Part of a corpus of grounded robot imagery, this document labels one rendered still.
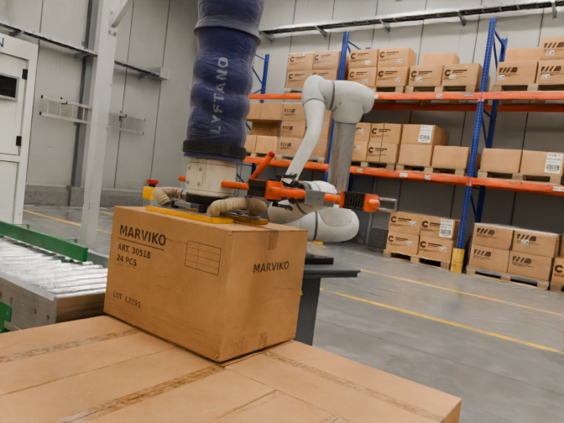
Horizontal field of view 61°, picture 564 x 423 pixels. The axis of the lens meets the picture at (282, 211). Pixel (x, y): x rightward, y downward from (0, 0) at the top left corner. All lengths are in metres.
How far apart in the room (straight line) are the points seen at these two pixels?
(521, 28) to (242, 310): 9.35
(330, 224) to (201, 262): 0.92
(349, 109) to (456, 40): 8.51
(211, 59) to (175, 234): 0.60
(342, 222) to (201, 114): 0.94
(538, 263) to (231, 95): 7.13
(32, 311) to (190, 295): 0.71
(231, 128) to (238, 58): 0.24
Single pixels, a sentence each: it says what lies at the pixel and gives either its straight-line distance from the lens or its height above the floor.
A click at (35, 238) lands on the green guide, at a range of 3.22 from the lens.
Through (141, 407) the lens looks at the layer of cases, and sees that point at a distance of 1.26.
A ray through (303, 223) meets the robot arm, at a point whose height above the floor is 0.93.
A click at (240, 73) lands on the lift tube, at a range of 1.70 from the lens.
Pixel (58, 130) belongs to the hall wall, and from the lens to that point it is 11.92.
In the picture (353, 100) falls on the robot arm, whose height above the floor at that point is 1.51.
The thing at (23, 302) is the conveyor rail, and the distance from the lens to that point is 2.11.
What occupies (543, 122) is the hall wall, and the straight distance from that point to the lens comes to 9.87.
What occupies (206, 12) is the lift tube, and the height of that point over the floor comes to 1.65.
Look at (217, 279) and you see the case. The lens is 1.46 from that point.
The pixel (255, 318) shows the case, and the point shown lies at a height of 0.67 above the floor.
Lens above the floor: 1.11
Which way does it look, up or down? 3 degrees down
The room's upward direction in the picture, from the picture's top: 7 degrees clockwise
